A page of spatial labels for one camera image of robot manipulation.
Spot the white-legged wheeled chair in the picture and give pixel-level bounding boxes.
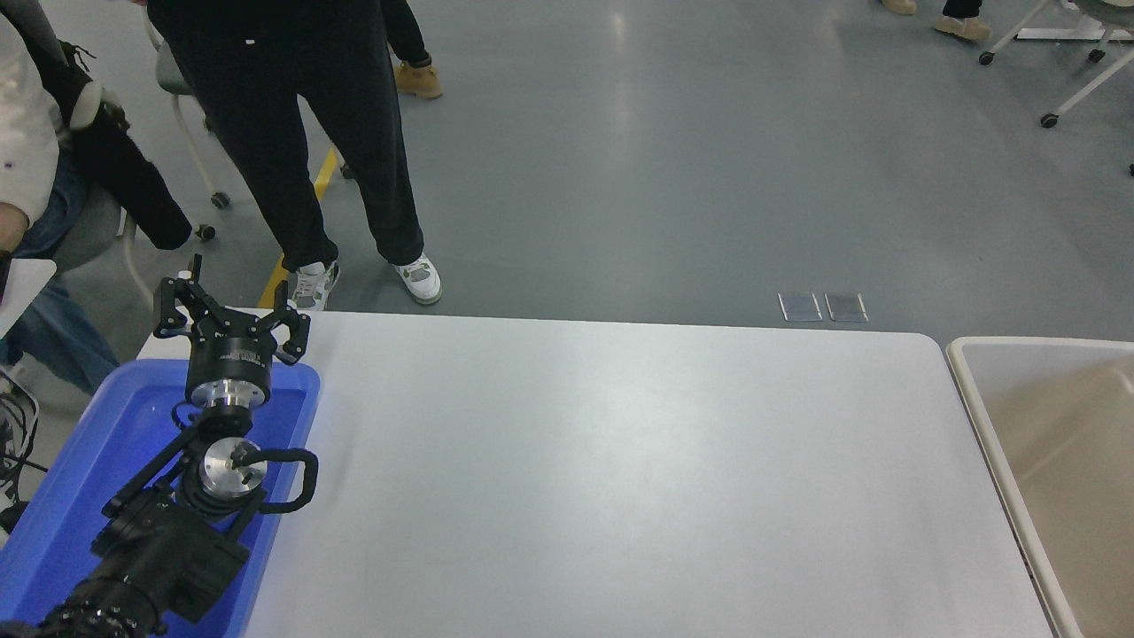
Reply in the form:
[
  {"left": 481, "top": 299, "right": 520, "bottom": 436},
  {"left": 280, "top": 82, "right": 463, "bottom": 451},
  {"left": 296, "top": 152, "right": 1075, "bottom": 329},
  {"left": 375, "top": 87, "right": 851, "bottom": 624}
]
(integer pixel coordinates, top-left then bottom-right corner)
[{"left": 978, "top": 0, "right": 1134, "bottom": 130}]

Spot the person with beige shoes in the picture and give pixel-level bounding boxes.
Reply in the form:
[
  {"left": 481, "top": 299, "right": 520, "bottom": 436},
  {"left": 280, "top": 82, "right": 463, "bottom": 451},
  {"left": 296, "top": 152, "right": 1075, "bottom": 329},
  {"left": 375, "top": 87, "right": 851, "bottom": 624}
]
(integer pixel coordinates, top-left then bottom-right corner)
[{"left": 880, "top": 0, "right": 993, "bottom": 43}]

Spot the grey wheeled chair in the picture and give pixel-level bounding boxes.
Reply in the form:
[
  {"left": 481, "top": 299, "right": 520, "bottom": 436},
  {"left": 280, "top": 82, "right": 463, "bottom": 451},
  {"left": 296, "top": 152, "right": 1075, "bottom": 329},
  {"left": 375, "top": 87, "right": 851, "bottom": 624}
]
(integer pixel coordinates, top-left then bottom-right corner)
[{"left": 49, "top": 177, "right": 218, "bottom": 307}]

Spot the blue plastic tray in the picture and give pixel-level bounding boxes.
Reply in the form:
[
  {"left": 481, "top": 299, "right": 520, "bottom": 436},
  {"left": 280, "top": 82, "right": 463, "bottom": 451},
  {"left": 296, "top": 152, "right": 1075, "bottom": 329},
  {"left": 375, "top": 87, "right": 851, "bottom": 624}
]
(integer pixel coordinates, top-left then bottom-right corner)
[{"left": 0, "top": 357, "right": 322, "bottom": 638}]

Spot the white writing board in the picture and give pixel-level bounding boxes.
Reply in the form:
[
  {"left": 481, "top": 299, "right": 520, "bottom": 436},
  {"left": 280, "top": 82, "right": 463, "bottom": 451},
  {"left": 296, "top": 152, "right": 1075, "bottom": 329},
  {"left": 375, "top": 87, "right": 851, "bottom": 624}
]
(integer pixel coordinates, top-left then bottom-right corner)
[{"left": 0, "top": 258, "right": 59, "bottom": 338}]

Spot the black cable bundle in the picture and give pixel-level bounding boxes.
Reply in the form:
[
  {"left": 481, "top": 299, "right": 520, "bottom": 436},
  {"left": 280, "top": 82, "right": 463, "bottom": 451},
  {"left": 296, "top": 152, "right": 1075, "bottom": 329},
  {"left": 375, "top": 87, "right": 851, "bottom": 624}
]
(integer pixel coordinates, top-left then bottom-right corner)
[{"left": 0, "top": 368, "right": 47, "bottom": 533}]

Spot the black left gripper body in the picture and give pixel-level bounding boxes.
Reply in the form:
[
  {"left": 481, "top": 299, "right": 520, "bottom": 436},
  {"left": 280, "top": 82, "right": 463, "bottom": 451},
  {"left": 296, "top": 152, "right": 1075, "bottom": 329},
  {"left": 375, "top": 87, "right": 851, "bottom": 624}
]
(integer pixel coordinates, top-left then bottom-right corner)
[{"left": 184, "top": 317, "right": 275, "bottom": 383}]

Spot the seated person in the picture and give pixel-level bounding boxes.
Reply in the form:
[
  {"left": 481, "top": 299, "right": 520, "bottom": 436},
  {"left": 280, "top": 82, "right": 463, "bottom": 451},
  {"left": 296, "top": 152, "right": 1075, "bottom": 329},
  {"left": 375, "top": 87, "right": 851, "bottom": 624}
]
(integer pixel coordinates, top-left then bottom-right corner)
[{"left": 0, "top": 13, "right": 120, "bottom": 395}]

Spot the large pale bin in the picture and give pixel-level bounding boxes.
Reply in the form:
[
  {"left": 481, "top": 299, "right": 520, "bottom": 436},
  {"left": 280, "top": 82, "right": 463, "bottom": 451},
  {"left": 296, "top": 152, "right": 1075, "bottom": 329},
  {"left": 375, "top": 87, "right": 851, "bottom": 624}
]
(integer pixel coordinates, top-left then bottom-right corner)
[{"left": 946, "top": 337, "right": 1134, "bottom": 638}]

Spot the black jacket on chair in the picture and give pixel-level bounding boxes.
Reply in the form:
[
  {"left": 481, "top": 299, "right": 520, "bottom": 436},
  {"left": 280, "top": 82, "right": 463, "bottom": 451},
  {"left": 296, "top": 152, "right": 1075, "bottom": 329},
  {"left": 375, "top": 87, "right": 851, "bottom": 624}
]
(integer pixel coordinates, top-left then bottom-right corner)
[{"left": 25, "top": 0, "right": 194, "bottom": 250}]

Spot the standing person with tan boots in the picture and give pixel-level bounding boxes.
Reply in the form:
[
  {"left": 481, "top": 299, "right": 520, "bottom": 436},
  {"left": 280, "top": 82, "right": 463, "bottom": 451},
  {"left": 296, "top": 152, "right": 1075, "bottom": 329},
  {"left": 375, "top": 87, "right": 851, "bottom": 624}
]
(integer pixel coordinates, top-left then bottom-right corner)
[{"left": 381, "top": 0, "right": 443, "bottom": 101}]

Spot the standing person with white shoes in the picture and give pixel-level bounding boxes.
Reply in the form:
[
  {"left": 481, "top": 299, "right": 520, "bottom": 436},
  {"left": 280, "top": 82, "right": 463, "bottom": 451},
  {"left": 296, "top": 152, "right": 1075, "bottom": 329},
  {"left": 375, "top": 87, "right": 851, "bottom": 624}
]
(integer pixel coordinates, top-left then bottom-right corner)
[{"left": 133, "top": 0, "right": 443, "bottom": 311}]

